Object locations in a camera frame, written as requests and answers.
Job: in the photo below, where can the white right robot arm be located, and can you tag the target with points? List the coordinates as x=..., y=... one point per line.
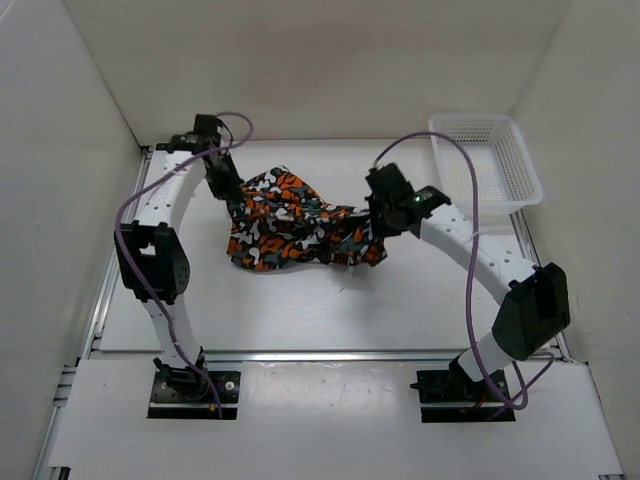
x=533, y=300

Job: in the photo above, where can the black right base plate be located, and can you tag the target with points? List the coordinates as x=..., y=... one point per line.
x=444, y=400

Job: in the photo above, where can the orange camouflage shorts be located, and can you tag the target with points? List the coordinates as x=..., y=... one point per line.
x=281, y=220

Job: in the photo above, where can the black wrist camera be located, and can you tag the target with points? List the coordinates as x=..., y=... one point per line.
x=207, y=128
x=388, y=186

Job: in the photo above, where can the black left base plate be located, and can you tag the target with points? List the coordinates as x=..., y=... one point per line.
x=167, y=403

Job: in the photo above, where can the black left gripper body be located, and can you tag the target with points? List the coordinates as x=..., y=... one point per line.
x=223, y=178

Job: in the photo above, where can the white plastic basket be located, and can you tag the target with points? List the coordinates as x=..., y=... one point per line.
x=507, y=180

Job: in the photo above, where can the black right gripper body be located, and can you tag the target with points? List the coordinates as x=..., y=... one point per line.
x=382, y=224

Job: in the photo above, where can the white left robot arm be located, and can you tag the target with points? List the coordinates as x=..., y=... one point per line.
x=154, y=265

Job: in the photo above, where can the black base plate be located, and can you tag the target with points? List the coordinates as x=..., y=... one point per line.
x=444, y=400
x=167, y=403

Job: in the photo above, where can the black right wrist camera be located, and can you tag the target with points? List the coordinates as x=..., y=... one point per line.
x=388, y=186

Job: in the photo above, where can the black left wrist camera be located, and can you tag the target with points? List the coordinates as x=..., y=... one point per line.
x=207, y=128

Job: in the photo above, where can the aluminium table frame rail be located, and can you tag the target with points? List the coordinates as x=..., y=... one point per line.
x=327, y=358

